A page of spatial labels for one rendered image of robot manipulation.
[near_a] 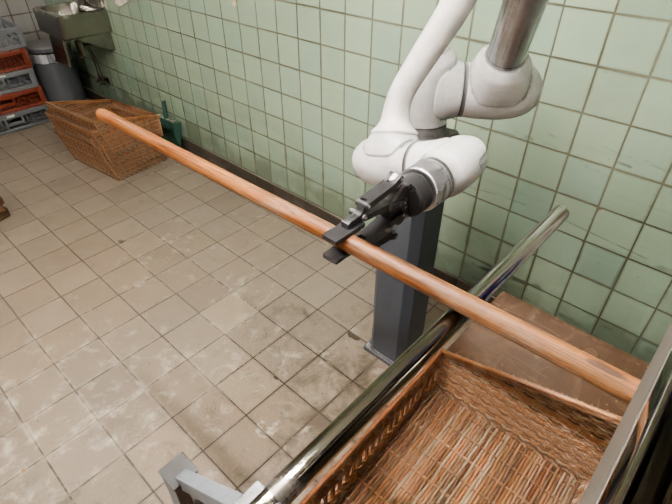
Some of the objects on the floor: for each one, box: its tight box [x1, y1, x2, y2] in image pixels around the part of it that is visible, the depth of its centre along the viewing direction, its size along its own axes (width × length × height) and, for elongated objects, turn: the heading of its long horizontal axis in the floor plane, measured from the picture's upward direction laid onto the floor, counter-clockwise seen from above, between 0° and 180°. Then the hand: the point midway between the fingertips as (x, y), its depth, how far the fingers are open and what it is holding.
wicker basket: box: [53, 127, 167, 181], centre depth 344 cm, size 49×56×28 cm
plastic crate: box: [0, 104, 51, 137], centre depth 399 cm, size 40×60×16 cm
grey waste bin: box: [26, 39, 89, 109], centre depth 416 cm, size 37×37×55 cm
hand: (343, 240), depth 77 cm, fingers closed on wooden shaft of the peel, 3 cm apart
